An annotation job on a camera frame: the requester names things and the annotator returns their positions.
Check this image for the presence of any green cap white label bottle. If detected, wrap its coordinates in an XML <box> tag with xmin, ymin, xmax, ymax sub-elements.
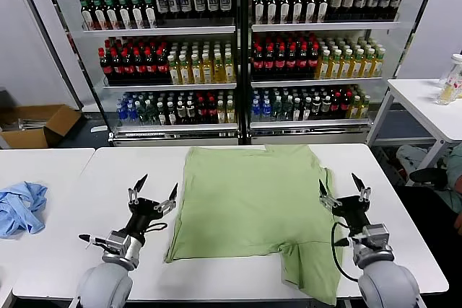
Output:
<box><xmin>129</xmin><ymin>0</ymin><xmax>145</xmax><ymax>30</ymax></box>
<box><xmin>253</xmin><ymin>0</ymin><xmax>266</xmax><ymax>24</ymax></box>
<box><xmin>278</xmin><ymin>0</ymin><xmax>292</xmax><ymax>24</ymax></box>
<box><xmin>92</xmin><ymin>0</ymin><xmax>108</xmax><ymax>30</ymax></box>
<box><xmin>304</xmin><ymin>0</ymin><xmax>318</xmax><ymax>24</ymax></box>
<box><xmin>317</xmin><ymin>0</ymin><xmax>331</xmax><ymax>23</ymax></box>
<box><xmin>104</xmin><ymin>0</ymin><xmax>120</xmax><ymax>30</ymax></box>
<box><xmin>266</xmin><ymin>0</ymin><xmax>279</xmax><ymax>24</ymax></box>
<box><xmin>142</xmin><ymin>0</ymin><xmax>158</xmax><ymax>29</ymax></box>
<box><xmin>291</xmin><ymin>0</ymin><xmax>304</xmax><ymax>24</ymax></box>
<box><xmin>117</xmin><ymin>0</ymin><xmax>133</xmax><ymax>30</ymax></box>
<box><xmin>79</xmin><ymin>0</ymin><xmax>95</xmax><ymax>30</ymax></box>

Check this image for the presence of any yellow tea bottle green cap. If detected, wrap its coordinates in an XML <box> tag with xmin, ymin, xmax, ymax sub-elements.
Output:
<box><xmin>179</xmin><ymin>53</ymin><xmax>191</xmax><ymax>84</ymax></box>
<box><xmin>340</xmin><ymin>49</ymin><xmax>352</xmax><ymax>79</ymax></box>
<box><xmin>190</xmin><ymin>53</ymin><xmax>202</xmax><ymax>84</ymax></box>
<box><xmin>224</xmin><ymin>51</ymin><xmax>236</xmax><ymax>84</ymax></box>
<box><xmin>328</xmin><ymin>50</ymin><xmax>341</xmax><ymax>79</ymax></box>
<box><xmin>372</xmin><ymin>48</ymin><xmax>384</xmax><ymax>78</ymax></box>
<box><xmin>168</xmin><ymin>54</ymin><xmax>180</xmax><ymax>84</ymax></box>
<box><xmin>351</xmin><ymin>49</ymin><xmax>363</xmax><ymax>79</ymax></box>
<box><xmin>212</xmin><ymin>52</ymin><xmax>225</xmax><ymax>84</ymax></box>
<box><xmin>317</xmin><ymin>50</ymin><xmax>330</xmax><ymax>79</ymax></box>
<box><xmin>201</xmin><ymin>53</ymin><xmax>214</xmax><ymax>84</ymax></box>
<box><xmin>362</xmin><ymin>48</ymin><xmax>374</xmax><ymax>79</ymax></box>

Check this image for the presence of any grey metal rods bundle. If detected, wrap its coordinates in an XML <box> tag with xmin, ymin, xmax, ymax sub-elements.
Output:
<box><xmin>1</xmin><ymin>117</ymin><xmax>50</xmax><ymax>131</ymax></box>

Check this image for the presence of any light green printed t-shirt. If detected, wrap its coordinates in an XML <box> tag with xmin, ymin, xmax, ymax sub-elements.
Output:
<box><xmin>164</xmin><ymin>144</ymin><xmax>342</xmax><ymax>306</ymax></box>

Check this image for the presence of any open brown cardboard box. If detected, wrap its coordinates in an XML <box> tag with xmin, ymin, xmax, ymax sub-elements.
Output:
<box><xmin>0</xmin><ymin>104</ymin><xmax>83</xmax><ymax>149</ymax></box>

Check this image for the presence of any seated person in green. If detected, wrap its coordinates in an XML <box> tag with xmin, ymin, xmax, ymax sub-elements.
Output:
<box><xmin>442</xmin><ymin>141</ymin><xmax>462</xmax><ymax>239</ymax></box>

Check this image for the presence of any black chair seat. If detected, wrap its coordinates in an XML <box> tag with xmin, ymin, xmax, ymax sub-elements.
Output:
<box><xmin>409</xmin><ymin>167</ymin><xmax>448</xmax><ymax>190</ymax></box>

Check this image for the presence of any red cap cola bottle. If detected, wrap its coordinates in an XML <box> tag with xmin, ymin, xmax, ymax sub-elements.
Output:
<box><xmin>99</xmin><ymin>47</ymin><xmax>112</xmax><ymax>84</ymax></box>
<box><xmin>144</xmin><ymin>47</ymin><xmax>157</xmax><ymax>84</ymax></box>
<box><xmin>286</xmin><ymin>45</ymin><xmax>298</xmax><ymax>79</ymax></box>
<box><xmin>121</xmin><ymin>47</ymin><xmax>134</xmax><ymax>84</ymax></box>
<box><xmin>156</xmin><ymin>47</ymin><xmax>169</xmax><ymax>84</ymax></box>
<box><xmin>308</xmin><ymin>44</ymin><xmax>321</xmax><ymax>79</ymax></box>
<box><xmin>133</xmin><ymin>47</ymin><xmax>145</xmax><ymax>84</ymax></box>
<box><xmin>297</xmin><ymin>45</ymin><xmax>310</xmax><ymax>79</ymax></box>
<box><xmin>252</xmin><ymin>45</ymin><xmax>264</xmax><ymax>79</ymax></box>
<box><xmin>110</xmin><ymin>47</ymin><xmax>123</xmax><ymax>84</ymax></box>
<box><xmin>263</xmin><ymin>45</ymin><xmax>276</xmax><ymax>79</ymax></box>
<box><xmin>274</xmin><ymin>45</ymin><xmax>287</xmax><ymax>79</ymax></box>

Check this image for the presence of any white cooler shelf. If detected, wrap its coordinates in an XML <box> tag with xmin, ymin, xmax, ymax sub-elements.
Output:
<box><xmin>82</xmin><ymin>25</ymin><xmax>237</xmax><ymax>37</ymax></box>
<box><xmin>251</xmin><ymin>22</ymin><xmax>401</xmax><ymax>32</ymax></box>
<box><xmin>250</xmin><ymin>118</ymin><xmax>371</xmax><ymax>129</ymax></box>
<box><xmin>103</xmin><ymin>82</ymin><xmax>237</xmax><ymax>91</ymax></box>
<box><xmin>113</xmin><ymin>123</ymin><xmax>239</xmax><ymax>132</ymax></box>
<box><xmin>251</xmin><ymin>76</ymin><xmax>383</xmax><ymax>87</ymax></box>

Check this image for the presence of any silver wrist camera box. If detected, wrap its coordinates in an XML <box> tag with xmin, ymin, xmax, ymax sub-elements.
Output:
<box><xmin>78</xmin><ymin>230</ymin><xmax>131</xmax><ymax>252</ymax></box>
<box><xmin>334</xmin><ymin>224</ymin><xmax>389</xmax><ymax>248</ymax></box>

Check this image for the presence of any white side table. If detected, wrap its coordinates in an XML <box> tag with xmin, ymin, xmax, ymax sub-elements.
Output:
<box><xmin>366</xmin><ymin>77</ymin><xmax>462</xmax><ymax>179</ymax></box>

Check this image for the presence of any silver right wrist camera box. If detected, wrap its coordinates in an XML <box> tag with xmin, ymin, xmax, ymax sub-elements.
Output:
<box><xmin>334</xmin><ymin>224</ymin><xmax>389</xmax><ymax>248</ymax></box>

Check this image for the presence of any crumpled light blue shirt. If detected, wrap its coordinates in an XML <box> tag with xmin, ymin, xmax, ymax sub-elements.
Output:
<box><xmin>0</xmin><ymin>180</ymin><xmax>49</xmax><ymax>239</ymax></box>

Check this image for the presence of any clear glass bottle white cap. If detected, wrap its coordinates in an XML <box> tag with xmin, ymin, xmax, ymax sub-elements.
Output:
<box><xmin>435</xmin><ymin>53</ymin><xmax>462</xmax><ymax>106</ymax></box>

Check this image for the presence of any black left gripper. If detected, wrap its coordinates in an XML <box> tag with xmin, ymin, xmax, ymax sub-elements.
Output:
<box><xmin>124</xmin><ymin>173</ymin><xmax>179</xmax><ymax>239</ymax></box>

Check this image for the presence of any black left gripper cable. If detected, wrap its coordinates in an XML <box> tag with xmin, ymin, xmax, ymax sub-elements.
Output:
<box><xmin>144</xmin><ymin>221</ymin><xmax>169</xmax><ymax>234</ymax></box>

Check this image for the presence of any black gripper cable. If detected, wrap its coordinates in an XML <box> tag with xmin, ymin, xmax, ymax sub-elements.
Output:
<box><xmin>331</xmin><ymin>221</ymin><xmax>362</xmax><ymax>283</ymax></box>
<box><xmin>144</xmin><ymin>221</ymin><xmax>169</xmax><ymax>234</ymax></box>

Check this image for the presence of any pale crumpled cloth pile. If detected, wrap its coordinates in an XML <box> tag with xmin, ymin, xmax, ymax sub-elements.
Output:
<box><xmin>396</xmin><ymin>144</ymin><xmax>440</xmax><ymax>179</ymax></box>

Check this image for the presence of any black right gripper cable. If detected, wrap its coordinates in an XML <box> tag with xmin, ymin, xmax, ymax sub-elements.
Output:
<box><xmin>331</xmin><ymin>221</ymin><xmax>362</xmax><ymax>283</ymax></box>

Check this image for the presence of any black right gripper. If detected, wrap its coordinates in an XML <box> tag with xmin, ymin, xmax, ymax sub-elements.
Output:
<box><xmin>318</xmin><ymin>172</ymin><xmax>372</xmax><ymax>232</ymax></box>

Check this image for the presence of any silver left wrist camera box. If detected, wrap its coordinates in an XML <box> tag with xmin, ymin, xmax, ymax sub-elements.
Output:
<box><xmin>78</xmin><ymin>230</ymin><xmax>131</xmax><ymax>252</ymax></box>

